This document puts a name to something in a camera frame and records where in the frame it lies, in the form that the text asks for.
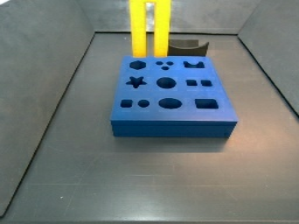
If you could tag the blue shape-sorter block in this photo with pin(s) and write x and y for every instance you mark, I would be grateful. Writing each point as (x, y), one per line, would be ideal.
(171, 97)

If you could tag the yellow double-square peg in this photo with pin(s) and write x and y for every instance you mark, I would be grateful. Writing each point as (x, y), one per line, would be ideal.
(161, 24)

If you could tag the black curved holder block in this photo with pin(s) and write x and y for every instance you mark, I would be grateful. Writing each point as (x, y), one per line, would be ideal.
(187, 47)

